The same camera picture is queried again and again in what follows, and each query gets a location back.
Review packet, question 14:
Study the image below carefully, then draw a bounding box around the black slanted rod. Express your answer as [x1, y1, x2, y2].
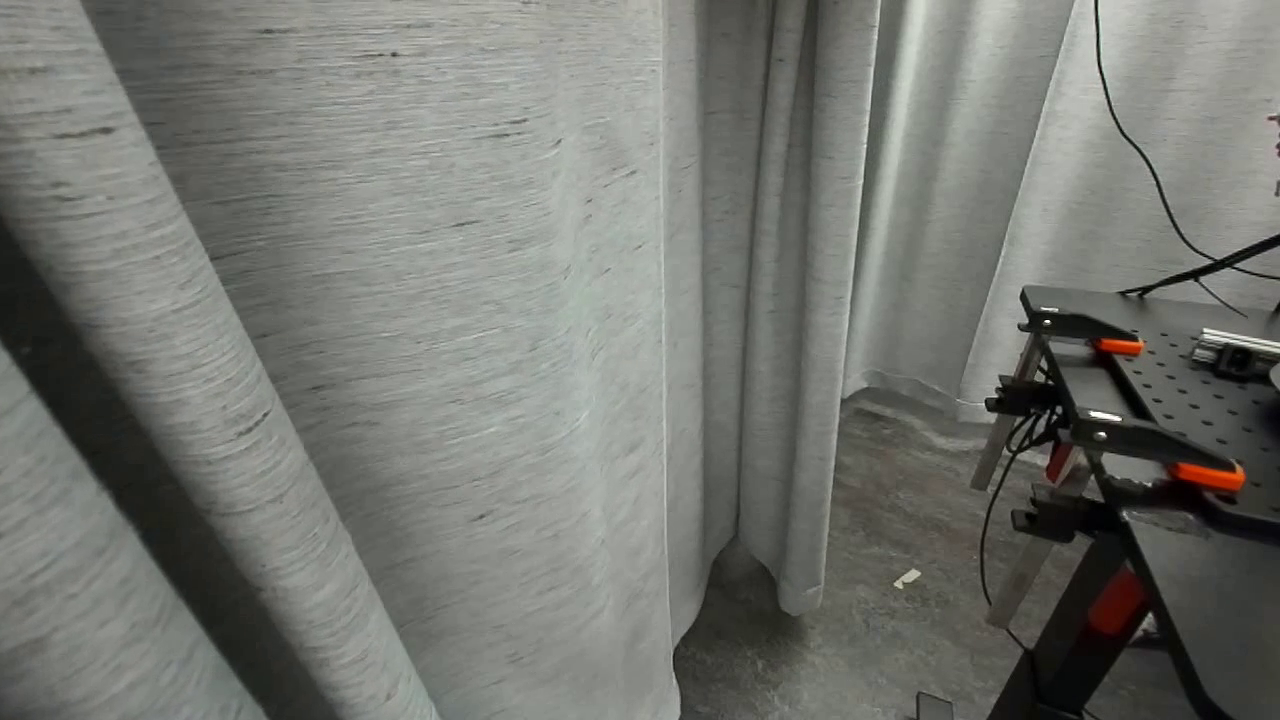
[1115, 229, 1280, 304]

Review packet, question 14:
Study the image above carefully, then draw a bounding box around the black table leg red latch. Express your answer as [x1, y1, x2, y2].
[986, 521, 1151, 720]

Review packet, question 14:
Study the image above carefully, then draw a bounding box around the grey textured curtain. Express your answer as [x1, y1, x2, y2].
[0, 0, 889, 720]

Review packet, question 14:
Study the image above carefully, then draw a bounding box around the small orange handled clamp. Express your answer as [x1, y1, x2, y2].
[1026, 310, 1151, 365]

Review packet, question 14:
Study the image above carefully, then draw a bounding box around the smooth pale grey curtain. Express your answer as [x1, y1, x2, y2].
[838, 0, 1280, 433]

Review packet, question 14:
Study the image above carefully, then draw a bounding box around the large orange handled clamp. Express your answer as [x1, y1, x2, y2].
[1077, 408, 1251, 502]

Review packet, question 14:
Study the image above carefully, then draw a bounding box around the black perforated work table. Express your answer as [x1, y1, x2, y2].
[1016, 282, 1280, 720]

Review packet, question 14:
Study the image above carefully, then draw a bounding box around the black hanging cable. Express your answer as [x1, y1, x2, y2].
[1089, 0, 1280, 287]

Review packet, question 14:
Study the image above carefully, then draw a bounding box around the black cable under table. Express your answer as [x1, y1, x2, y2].
[977, 405, 1059, 632]

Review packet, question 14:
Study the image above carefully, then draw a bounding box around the white grey flat device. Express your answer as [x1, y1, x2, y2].
[1190, 324, 1280, 383]

